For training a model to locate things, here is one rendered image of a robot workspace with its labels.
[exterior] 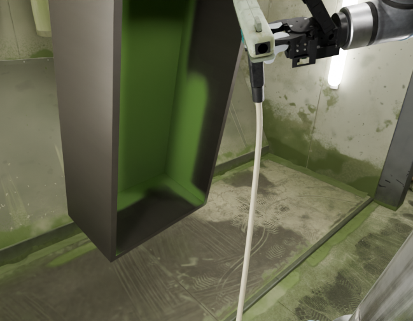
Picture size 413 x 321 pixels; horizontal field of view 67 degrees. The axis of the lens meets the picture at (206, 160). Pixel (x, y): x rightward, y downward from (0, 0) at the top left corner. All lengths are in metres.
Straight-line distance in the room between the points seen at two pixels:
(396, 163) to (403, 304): 2.49
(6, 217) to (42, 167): 0.35
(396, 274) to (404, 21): 0.55
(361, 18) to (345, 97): 2.12
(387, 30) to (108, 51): 0.66
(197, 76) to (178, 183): 0.64
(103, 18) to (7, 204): 1.49
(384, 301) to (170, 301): 1.48
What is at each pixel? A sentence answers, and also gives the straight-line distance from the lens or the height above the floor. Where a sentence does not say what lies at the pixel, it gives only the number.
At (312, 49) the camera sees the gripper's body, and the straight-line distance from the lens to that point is 0.74.
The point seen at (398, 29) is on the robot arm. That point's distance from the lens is 0.80.
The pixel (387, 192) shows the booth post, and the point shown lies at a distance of 2.92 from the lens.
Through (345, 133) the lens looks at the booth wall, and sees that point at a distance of 2.91.
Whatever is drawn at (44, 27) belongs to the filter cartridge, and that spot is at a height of 1.31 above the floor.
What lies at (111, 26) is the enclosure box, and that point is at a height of 1.37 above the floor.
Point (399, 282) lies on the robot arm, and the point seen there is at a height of 1.19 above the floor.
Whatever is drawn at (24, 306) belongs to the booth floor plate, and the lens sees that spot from 1.96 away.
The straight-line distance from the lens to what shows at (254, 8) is 0.73.
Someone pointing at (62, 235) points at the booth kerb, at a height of 0.10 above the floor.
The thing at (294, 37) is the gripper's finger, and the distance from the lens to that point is 0.70.
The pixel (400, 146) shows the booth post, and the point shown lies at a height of 0.54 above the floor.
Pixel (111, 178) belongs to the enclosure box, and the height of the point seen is 0.89.
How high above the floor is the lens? 1.41
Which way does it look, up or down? 25 degrees down
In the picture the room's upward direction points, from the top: 2 degrees clockwise
